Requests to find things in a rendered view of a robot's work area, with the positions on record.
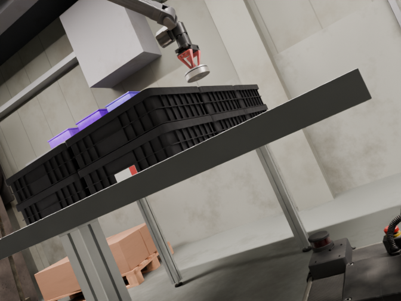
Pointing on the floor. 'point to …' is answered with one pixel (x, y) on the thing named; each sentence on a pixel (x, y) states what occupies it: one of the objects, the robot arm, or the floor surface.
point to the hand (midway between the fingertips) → (194, 67)
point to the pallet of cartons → (131, 263)
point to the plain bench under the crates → (73, 243)
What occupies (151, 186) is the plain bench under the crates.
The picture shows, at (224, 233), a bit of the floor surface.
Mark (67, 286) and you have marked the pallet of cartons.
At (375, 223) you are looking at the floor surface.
